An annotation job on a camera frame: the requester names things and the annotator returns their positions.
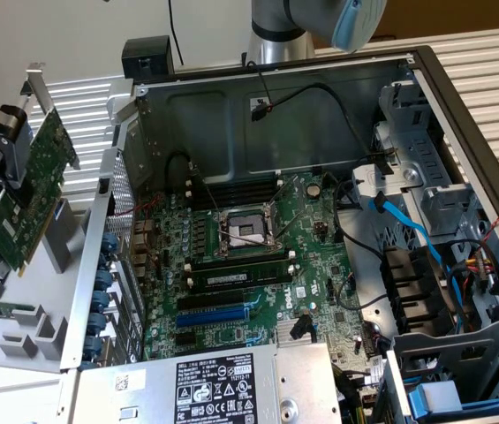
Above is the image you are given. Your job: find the green graphics card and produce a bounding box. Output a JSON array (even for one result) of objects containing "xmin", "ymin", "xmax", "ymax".
[{"xmin": 0, "ymin": 61, "xmax": 81, "ymax": 277}]

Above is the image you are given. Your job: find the blue slot clip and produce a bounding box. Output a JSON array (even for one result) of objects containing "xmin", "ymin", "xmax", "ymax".
[
  {"xmin": 90, "ymin": 289, "xmax": 111, "ymax": 314},
  {"xmin": 87, "ymin": 311, "xmax": 108, "ymax": 336},
  {"xmin": 83, "ymin": 335, "xmax": 102, "ymax": 360},
  {"xmin": 100, "ymin": 232, "xmax": 120, "ymax": 261},
  {"xmin": 95, "ymin": 268, "xmax": 114, "ymax": 292}
]

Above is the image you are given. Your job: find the grey parts rack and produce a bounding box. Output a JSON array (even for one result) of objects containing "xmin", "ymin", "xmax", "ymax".
[{"xmin": 0, "ymin": 193, "xmax": 100, "ymax": 375}]

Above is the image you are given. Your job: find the black box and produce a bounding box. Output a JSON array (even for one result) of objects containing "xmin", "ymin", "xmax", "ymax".
[{"xmin": 121, "ymin": 35, "xmax": 175, "ymax": 83}]

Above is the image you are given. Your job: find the open black PC case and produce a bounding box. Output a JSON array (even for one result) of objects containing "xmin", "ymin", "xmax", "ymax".
[{"xmin": 61, "ymin": 43, "xmax": 499, "ymax": 424}]

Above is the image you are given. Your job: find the CPU socket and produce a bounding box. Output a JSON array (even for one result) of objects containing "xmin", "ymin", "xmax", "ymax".
[{"xmin": 215, "ymin": 205, "xmax": 288, "ymax": 260}]

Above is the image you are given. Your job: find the long black expansion slot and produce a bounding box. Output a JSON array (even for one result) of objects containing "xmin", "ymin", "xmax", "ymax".
[{"xmin": 176, "ymin": 289, "xmax": 250, "ymax": 313}]

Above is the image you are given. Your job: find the metal locking lever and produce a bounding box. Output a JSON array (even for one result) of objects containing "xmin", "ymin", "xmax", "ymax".
[{"xmin": 218, "ymin": 229, "xmax": 276, "ymax": 247}]

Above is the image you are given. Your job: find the short black expansion slot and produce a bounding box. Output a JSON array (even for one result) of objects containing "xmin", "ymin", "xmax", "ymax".
[{"xmin": 173, "ymin": 330, "xmax": 197, "ymax": 348}]

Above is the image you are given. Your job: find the blue expansion slot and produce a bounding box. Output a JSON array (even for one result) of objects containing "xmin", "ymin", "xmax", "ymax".
[{"xmin": 175, "ymin": 304, "xmax": 253, "ymax": 329}]

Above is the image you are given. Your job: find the silver power supply unit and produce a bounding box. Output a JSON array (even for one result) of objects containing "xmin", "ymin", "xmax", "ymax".
[{"xmin": 72, "ymin": 342, "xmax": 343, "ymax": 424}]

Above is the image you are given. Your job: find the metal socket cover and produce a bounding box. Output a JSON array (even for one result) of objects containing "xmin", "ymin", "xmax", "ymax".
[{"xmin": 268, "ymin": 174, "xmax": 306, "ymax": 239}]

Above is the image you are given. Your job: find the green Dell motherboard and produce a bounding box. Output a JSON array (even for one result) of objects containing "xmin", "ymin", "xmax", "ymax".
[{"xmin": 129, "ymin": 170, "xmax": 391, "ymax": 390}]

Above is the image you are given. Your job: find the silver chipset heatsink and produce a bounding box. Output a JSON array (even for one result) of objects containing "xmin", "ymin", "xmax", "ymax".
[{"xmin": 275, "ymin": 317, "xmax": 319, "ymax": 345}]

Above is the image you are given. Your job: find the black plastic fan shroud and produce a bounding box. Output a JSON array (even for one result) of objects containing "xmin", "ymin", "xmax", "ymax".
[{"xmin": 381, "ymin": 245, "xmax": 457, "ymax": 337}]

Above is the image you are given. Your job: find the grey metal disk bay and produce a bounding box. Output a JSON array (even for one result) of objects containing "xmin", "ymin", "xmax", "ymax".
[{"xmin": 350, "ymin": 81, "xmax": 482, "ymax": 239}]

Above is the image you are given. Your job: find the blue plastic drive caddy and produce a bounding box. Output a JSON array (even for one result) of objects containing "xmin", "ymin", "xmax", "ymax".
[{"xmin": 401, "ymin": 379, "xmax": 499, "ymax": 420}]

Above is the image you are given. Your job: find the grey metal drive cage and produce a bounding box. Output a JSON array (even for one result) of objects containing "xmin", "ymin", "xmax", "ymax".
[{"xmin": 385, "ymin": 320, "xmax": 499, "ymax": 424}]

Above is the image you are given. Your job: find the thin red wire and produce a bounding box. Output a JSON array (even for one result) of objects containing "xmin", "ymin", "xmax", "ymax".
[{"xmin": 114, "ymin": 192, "xmax": 164, "ymax": 275}]

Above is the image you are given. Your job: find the black camera cable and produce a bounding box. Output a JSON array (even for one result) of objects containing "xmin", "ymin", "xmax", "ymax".
[{"xmin": 168, "ymin": 0, "xmax": 185, "ymax": 66}]

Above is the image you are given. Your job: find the black wire with plug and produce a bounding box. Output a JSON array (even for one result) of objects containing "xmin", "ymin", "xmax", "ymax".
[{"xmin": 245, "ymin": 60, "xmax": 398, "ymax": 176}]

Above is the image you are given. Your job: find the thick black wire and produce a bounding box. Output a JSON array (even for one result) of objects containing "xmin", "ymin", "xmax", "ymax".
[{"xmin": 331, "ymin": 174, "xmax": 387, "ymax": 266}]

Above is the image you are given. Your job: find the thin black wire loop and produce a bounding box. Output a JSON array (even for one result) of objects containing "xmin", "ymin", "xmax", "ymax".
[{"xmin": 335, "ymin": 276, "xmax": 391, "ymax": 310}]

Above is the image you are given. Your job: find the blue flat SATA wire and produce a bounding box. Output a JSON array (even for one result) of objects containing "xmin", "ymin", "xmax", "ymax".
[{"xmin": 370, "ymin": 192, "xmax": 465, "ymax": 335}]

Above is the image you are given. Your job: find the multicoloured power wire bundle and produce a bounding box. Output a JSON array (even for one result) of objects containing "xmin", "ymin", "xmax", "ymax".
[{"xmin": 445, "ymin": 240, "xmax": 499, "ymax": 310}]

